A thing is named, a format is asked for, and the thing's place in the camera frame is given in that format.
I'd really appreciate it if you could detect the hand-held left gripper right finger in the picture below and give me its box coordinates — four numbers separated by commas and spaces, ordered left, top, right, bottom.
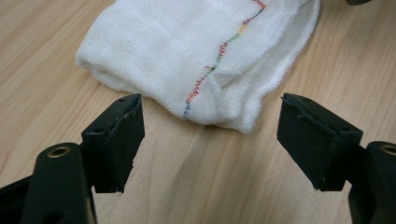
276, 92, 364, 192

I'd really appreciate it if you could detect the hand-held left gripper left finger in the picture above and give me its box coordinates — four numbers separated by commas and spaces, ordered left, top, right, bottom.
80, 93, 146, 194

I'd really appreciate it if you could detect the white cloth with coloured stitching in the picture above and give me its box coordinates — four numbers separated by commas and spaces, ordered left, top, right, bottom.
74, 0, 322, 135

